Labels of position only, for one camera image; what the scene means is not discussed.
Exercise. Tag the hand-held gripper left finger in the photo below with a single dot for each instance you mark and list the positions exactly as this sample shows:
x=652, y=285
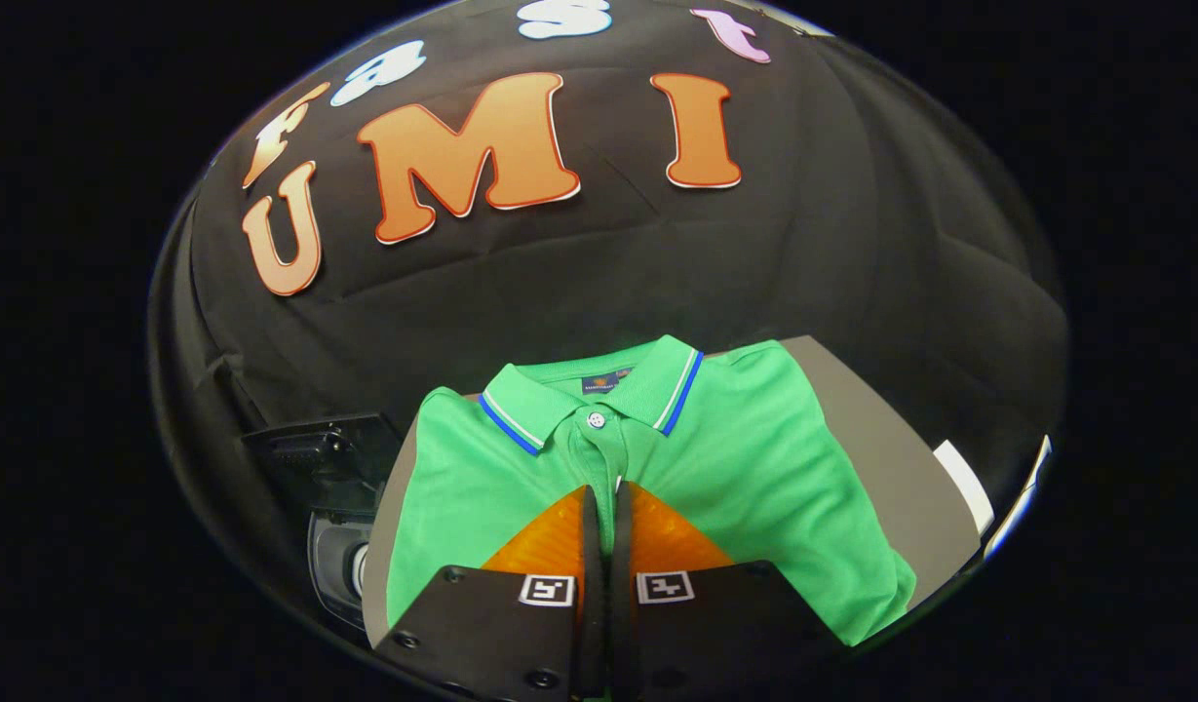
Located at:
x=592, y=585

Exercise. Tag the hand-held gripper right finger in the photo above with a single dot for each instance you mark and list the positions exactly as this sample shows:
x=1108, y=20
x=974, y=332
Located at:
x=621, y=585

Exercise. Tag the green polo shirt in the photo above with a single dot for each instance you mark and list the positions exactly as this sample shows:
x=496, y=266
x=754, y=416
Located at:
x=754, y=468

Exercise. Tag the grey washing machine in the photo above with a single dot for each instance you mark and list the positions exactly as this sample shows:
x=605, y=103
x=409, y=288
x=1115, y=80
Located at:
x=340, y=565

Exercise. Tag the grey cabinet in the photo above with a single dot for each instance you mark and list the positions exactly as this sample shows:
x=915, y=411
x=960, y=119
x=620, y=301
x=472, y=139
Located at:
x=871, y=439

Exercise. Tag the white paper sheet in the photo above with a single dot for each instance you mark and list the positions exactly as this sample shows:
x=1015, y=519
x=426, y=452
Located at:
x=964, y=483

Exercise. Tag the black backdrop cloth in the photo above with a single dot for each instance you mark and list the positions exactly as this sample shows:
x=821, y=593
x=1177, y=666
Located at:
x=852, y=244

